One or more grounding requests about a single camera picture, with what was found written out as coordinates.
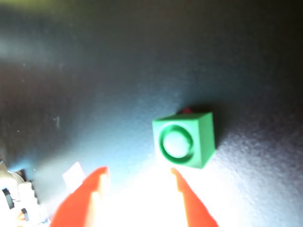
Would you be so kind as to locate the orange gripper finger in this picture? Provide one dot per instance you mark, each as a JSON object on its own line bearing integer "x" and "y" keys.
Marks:
{"x": 196, "y": 212}
{"x": 71, "y": 208}

